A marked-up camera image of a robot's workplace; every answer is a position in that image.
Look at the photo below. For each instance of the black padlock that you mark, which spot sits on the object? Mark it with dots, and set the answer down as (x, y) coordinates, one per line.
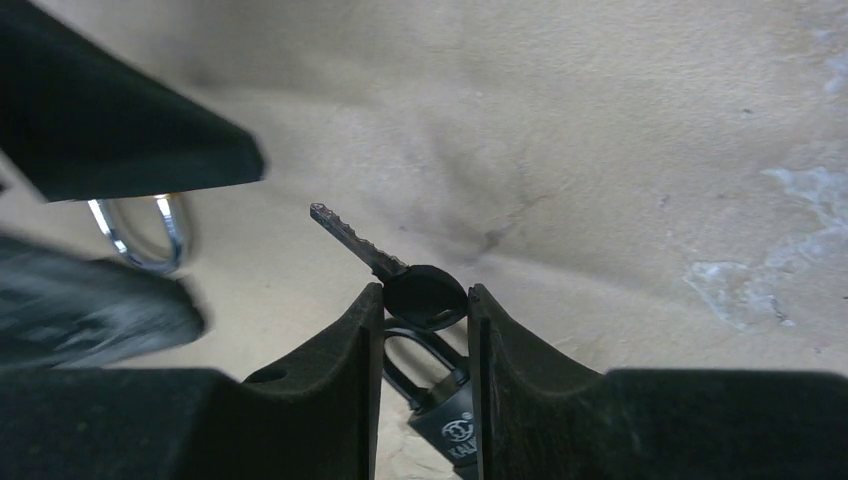
(443, 414)

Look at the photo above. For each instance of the black-headed silver key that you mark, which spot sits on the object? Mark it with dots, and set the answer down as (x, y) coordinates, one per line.
(424, 296)

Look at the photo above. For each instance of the large brass padlock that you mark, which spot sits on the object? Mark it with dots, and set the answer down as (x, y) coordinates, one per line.
(134, 238)

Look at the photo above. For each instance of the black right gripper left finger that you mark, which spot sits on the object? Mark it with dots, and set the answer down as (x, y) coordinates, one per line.
(311, 414)

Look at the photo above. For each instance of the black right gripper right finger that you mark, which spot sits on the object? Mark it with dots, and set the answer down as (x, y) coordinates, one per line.
(542, 415)

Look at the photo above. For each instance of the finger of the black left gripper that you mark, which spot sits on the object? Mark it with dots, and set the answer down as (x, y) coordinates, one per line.
(61, 310)
(81, 124)

